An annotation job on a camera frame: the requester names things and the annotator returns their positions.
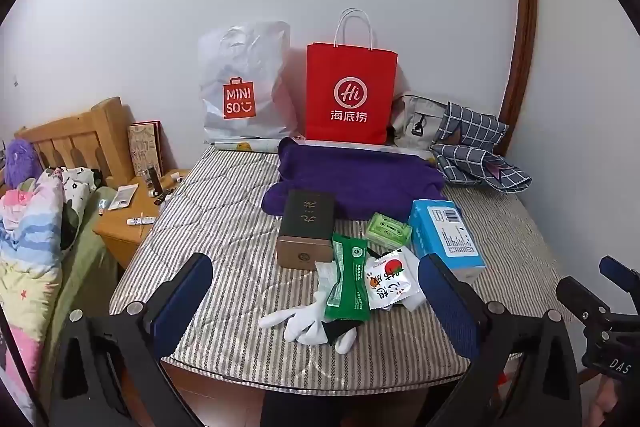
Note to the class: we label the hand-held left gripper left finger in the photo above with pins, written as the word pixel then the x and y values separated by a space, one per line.
pixel 185 302

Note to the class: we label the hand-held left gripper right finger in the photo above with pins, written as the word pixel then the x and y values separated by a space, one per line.
pixel 445 307

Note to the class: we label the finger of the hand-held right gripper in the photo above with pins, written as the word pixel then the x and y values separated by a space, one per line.
pixel 580 299
pixel 612 266

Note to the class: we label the white snack packet red print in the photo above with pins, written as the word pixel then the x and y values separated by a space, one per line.
pixel 390 279

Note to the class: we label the green tissue pack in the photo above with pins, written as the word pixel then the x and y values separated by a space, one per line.
pixel 387 229

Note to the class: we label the green wipe packet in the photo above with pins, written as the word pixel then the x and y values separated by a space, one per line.
pixel 347 277

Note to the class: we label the black band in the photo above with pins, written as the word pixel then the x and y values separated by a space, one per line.
pixel 340 331

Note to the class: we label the white glove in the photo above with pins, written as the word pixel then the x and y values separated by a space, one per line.
pixel 305 322

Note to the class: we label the person's right hand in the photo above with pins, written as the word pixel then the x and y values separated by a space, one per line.
pixel 605 404

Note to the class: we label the blue tissue pack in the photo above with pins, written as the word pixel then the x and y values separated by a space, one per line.
pixel 440 227

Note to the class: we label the wooden nightstand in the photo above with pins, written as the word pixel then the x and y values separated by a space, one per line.
pixel 125 237

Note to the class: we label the small white tube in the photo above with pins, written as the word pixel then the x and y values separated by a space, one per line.
pixel 140 221

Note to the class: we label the green bed sheet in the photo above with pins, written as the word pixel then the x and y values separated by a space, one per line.
pixel 85 247

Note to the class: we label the white flat packet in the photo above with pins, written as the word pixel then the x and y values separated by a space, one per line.
pixel 122 197

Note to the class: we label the small dark bottle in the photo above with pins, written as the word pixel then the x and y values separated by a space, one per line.
pixel 151 179

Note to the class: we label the dark box with golden end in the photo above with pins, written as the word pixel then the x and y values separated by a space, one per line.
pixel 305 217

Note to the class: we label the purple knitted cloth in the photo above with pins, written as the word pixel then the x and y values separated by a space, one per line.
pixel 350 182

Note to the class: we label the brown patterned book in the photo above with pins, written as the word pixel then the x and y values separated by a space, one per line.
pixel 145 147

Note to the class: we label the colourful printed quilt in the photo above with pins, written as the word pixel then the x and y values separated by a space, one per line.
pixel 30 247

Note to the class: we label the white black-spotted cloth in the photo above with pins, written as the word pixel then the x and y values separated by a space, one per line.
pixel 75 179

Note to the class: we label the printed plastic roll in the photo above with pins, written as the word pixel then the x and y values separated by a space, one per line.
pixel 245 146

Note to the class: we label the grey checked cloth bag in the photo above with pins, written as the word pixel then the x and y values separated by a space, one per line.
pixel 475 132

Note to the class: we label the wooden bed headboard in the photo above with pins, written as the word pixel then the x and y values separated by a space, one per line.
pixel 95 132

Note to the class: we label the beige backpack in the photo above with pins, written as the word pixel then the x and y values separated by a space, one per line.
pixel 415 112

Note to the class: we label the purple plush toy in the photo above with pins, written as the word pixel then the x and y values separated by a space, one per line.
pixel 20 162

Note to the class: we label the white plastic shopping bag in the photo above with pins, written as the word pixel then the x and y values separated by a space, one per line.
pixel 240 57

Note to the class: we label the red paper bag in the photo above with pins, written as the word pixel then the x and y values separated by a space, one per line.
pixel 350 67

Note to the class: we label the brown wooden door frame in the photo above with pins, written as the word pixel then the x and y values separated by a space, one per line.
pixel 527 7

